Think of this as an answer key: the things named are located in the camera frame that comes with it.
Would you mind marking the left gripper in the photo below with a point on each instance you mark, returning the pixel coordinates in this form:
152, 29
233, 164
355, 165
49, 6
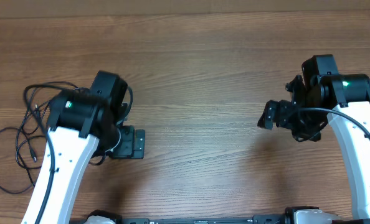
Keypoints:
128, 149

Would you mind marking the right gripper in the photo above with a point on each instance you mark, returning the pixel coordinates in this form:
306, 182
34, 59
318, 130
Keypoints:
283, 109

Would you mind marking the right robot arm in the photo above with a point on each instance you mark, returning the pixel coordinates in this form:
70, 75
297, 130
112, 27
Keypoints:
320, 97

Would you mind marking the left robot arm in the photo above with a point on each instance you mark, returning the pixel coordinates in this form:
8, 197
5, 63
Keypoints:
81, 125

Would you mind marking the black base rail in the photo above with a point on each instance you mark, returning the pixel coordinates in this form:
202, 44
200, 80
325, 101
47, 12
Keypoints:
99, 216

